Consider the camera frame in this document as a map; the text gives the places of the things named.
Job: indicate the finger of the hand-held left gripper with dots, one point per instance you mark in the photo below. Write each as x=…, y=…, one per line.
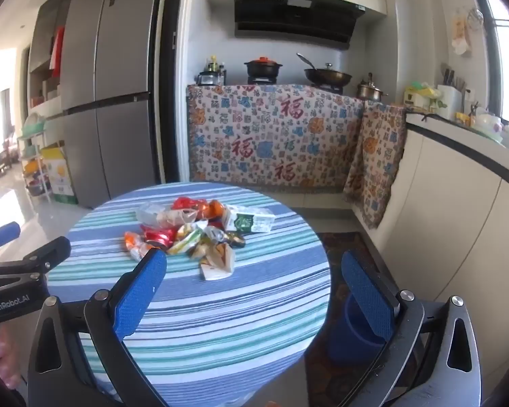
x=46, y=254
x=0, y=235

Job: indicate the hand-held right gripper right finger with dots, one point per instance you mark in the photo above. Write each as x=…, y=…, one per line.
x=367, y=301

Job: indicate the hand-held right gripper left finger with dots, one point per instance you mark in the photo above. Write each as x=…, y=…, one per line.
x=140, y=288

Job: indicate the blue plastic bin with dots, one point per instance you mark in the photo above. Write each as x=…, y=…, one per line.
x=343, y=341

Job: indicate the red plastic bag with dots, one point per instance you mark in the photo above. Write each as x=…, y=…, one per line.
x=184, y=203

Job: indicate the orange wrapper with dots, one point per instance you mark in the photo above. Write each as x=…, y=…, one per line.
x=215, y=209

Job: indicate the person's left hand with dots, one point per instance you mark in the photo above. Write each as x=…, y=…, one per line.
x=4, y=360

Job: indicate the orange snack packet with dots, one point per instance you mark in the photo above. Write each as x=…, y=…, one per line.
x=133, y=242

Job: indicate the red foil wrapper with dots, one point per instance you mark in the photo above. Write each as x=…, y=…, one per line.
x=159, y=235

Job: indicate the dark patterned floor rug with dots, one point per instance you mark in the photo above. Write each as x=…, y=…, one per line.
x=343, y=241

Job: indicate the clear plastic bag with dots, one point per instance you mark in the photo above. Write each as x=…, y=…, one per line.
x=152, y=214

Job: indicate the white paper scrap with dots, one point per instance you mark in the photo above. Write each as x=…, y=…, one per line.
x=214, y=274

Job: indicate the storage rack with basins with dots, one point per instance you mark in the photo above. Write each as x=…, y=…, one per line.
x=36, y=165

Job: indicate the yellow cardboard box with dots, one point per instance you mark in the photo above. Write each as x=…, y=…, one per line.
x=61, y=176

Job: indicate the blue green striped tablecloth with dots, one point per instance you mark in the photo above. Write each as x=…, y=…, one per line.
x=237, y=305

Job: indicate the dark round wrapper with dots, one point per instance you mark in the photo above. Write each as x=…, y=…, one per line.
x=236, y=241

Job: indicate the cream lower cabinet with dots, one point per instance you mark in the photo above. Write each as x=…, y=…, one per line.
x=449, y=229

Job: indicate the white green milk carton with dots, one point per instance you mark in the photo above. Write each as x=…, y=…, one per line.
x=250, y=220

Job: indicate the grey refrigerator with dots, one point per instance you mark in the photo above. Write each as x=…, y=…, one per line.
x=110, y=135

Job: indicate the narrow patterned cloth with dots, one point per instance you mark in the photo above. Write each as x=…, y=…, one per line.
x=377, y=165

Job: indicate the wide patterned cloth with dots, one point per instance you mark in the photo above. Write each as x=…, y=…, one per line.
x=271, y=144

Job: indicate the red hanging cloth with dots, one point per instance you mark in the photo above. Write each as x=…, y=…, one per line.
x=57, y=53

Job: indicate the steel pot with lid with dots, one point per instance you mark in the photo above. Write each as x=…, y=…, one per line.
x=370, y=91

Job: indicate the yellow green kitchen containers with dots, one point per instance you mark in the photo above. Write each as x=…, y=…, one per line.
x=420, y=97

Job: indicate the white utensil holder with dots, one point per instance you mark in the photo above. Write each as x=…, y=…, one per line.
x=449, y=99

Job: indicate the seasoning bottle rack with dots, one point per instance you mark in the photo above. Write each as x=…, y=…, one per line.
x=211, y=74

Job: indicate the black wok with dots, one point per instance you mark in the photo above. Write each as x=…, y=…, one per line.
x=326, y=77

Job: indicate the black clay pot orange lid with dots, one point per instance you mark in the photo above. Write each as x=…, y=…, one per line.
x=263, y=68

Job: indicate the hanging oven mitt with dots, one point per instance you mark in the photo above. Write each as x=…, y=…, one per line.
x=461, y=36

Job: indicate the black range hood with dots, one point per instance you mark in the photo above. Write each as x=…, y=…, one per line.
x=288, y=21

